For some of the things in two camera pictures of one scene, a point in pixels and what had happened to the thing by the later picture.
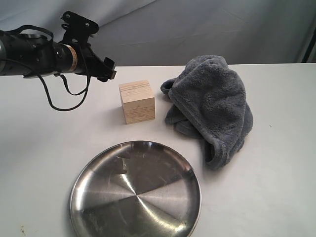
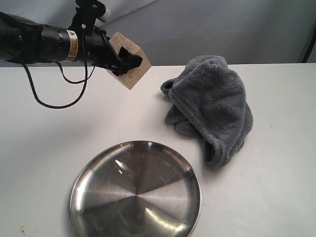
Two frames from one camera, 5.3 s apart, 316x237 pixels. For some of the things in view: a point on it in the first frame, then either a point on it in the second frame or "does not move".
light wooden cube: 138,100 → 131,77
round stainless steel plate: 141,188 does not move
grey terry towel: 208,102 does not move
